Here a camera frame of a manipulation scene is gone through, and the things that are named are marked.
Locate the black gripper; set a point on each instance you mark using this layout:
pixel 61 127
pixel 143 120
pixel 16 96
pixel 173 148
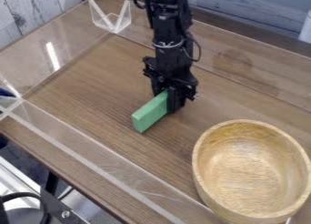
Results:
pixel 168 70

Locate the clear acrylic corner bracket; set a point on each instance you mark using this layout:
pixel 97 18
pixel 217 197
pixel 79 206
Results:
pixel 111 22

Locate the green rectangular block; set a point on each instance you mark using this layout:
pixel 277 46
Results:
pixel 149 112

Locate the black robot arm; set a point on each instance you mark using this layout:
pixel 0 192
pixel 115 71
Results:
pixel 169 19

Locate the clear acrylic wall panels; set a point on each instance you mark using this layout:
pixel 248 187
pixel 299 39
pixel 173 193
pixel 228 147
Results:
pixel 80 85

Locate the light wooden bowl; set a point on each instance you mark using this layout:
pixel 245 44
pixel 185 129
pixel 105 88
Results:
pixel 251 172

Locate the black table leg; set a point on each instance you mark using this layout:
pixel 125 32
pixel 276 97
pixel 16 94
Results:
pixel 52 183

